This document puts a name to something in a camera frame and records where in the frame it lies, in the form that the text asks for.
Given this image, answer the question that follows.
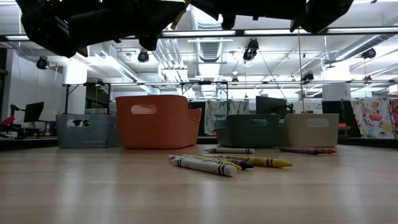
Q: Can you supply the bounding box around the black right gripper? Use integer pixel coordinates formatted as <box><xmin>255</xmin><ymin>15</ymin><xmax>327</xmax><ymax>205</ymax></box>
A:
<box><xmin>191</xmin><ymin>0</ymin><xmax>308</xmax><ymax>31</ymax></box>

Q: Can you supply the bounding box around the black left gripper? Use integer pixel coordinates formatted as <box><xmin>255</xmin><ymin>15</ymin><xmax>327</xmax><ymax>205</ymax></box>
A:
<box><xmin>67</xmin><ymin>0</ymin><xmax>187</xmax><ymax>52</ymax></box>

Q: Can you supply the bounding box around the white crayon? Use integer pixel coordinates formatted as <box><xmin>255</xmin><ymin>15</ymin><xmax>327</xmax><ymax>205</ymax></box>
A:
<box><xmin>203</xmin><ymin>147</ymin><xmax>255</xmax><ymax>156</ymax></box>
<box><xmin>167</xmin><ymin>154</ymin><xmax>200</xmax><ymax>162</ymax></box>
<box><xmin>170</xmin><ymin>158</ymin><xmax>239</xmax><ymax>178</ymax></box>

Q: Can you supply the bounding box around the purple crayon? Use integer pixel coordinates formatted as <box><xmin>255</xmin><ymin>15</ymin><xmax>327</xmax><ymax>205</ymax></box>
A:
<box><xmin>217</xmin><ymin>157</ymin><xmax>254</xmax><ymax>170</ymax></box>
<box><xmin>279</xmin><ymin>146</ymin><xmax>323</xmax><ymax>156</ymax></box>

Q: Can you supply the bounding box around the black overhead beam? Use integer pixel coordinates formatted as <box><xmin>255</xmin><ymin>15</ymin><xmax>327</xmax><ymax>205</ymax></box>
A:
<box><xmin>0</xmin><ymin>27</ymin><xmax>398</xmax><ymax>43</ymax></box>

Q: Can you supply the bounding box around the thin beige pole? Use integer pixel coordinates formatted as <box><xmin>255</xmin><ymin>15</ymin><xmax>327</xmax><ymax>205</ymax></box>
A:
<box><xmin>297</xmin><ymin>29</ymin><xmax>305</xmax><ymax>113</ymax></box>

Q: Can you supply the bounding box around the floral cloth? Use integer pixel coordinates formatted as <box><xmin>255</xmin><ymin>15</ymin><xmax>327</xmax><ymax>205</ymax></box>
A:
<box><xmin>203</xmin><ymin>99</ymin><xmax>250</xmax><ymax>137</ymax></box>
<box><xmin>350</xmin><ymin>97</ymin><xmax>398</xmax><ymax>140</ymax></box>

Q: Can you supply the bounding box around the orange plastic bin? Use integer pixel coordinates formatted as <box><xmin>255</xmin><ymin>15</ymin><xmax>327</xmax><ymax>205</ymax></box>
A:
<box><xmin>115</xmin><ymin>95</ymin><xmax>202</xmax><ymax>150</ymax></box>

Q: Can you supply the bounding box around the teal plastic bin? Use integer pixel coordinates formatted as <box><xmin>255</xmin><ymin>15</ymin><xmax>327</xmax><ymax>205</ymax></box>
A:
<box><xmin>216</xmin><ymin>114</ymin><xmax>281</xmax><ymax>149</ymax></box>

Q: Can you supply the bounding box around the smoky grey plastic bin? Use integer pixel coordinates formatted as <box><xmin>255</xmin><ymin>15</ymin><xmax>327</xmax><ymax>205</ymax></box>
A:
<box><xmin>55</xmin><ymin>114</ymin><xmax>121</xmax><ymax>149</ymax></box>

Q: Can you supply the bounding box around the white plastic bin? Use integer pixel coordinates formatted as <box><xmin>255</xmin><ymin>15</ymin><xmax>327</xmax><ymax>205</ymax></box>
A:
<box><xmin>279</xmin><ymin>113</ymin><xmax>340</xmax><ymax>148</ymax></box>

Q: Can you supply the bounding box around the dark partition panel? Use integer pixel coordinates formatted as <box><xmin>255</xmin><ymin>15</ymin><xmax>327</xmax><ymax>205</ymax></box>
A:
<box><xmin>322</xmin><ymin>100</ymin><xmax>361</xmax><ymax>138</ymax></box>

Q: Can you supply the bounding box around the red chair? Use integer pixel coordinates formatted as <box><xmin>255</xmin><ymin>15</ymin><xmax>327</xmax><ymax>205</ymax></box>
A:
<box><xmin>0</xmin><ymin>115</ymin><xmax>16</xmax><ymax>127</ymax></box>

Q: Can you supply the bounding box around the silver ventilation duct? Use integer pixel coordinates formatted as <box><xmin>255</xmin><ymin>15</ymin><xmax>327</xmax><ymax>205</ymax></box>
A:
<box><xmin>188</xmin><ymin>6</ymin><xmax>233</xmax><ymax>97</ymax></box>
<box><xmin>334</xmin><ymin>32</ymin><xmax>398</xmax><ymax>63</ymax></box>

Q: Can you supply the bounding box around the black background table frame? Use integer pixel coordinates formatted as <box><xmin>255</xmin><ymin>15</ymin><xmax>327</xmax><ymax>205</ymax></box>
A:
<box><xmin>63</xmin><ymin>80</ymin><xmax>230</xmax><ymax>116</ymax></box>

